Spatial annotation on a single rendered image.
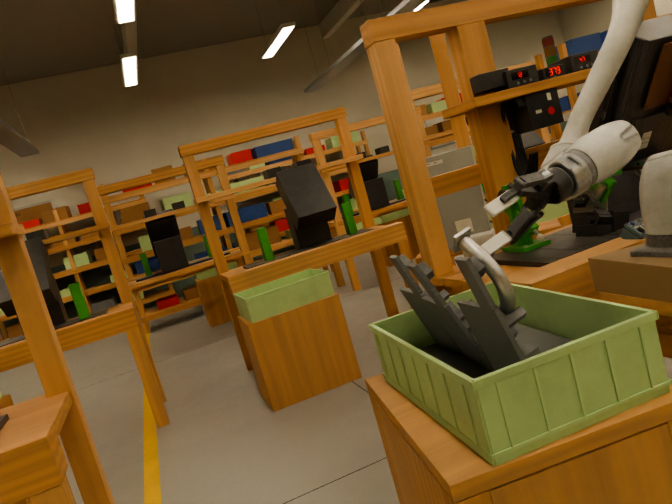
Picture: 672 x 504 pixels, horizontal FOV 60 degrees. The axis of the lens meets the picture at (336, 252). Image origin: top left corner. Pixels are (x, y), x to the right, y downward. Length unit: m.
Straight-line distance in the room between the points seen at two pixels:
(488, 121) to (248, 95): 9.97
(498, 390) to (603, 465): 0.27
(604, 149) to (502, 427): 0.62
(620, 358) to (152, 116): 11.23
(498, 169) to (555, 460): 1.61
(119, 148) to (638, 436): 11.21
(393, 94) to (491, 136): 0.48
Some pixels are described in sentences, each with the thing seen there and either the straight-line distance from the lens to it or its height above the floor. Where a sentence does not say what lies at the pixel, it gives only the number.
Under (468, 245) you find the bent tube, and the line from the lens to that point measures 1.20.
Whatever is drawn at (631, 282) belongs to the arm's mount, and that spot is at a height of 0.89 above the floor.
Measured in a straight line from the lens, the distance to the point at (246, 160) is 8.95.
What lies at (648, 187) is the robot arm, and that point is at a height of 1.13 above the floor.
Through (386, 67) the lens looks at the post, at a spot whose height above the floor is 1.75.
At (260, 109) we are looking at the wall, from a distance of 12.30.
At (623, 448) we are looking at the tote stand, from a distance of 1.29.
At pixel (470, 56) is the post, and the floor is 1.72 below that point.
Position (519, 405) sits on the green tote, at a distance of 1.16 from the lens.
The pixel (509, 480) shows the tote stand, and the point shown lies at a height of 0.76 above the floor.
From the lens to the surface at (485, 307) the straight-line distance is 1.21.
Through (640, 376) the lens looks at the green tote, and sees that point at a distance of 1.31.
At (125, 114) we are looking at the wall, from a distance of 12.03.
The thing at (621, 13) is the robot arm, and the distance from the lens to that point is 1.60.
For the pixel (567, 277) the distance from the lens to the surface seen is 2.01.
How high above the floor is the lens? 1.37
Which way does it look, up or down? 7 degrees down
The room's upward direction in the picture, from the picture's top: 16 degrees counter-clockwise
